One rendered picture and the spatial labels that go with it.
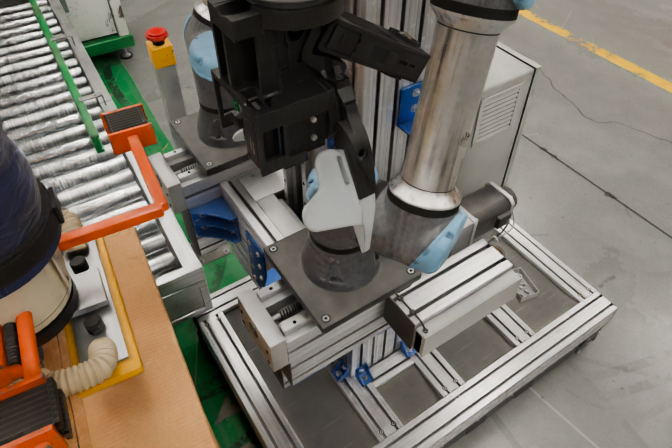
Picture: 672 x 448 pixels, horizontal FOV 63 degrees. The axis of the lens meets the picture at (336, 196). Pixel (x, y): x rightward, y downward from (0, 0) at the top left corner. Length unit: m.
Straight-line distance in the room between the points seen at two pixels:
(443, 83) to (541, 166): 2.28
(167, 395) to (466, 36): 0.77
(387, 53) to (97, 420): 0.84
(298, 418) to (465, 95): 1.27
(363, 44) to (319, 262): 0.64
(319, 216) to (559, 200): 2.49
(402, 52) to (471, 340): 1.63
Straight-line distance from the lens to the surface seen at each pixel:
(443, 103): 0.78
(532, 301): 2.14
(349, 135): 0.39
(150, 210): 1.00
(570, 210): 2.83
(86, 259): 1.13
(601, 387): 2.30
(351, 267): 0.99
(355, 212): 0.42
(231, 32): 0.35
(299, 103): 0.38
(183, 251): 1.73
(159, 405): 1.07
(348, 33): 0.39
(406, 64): 0.44
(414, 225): 0.84
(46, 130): 2.48
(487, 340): 2.01
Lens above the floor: 1.87
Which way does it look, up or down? 44 degrees down
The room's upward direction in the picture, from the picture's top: straight up
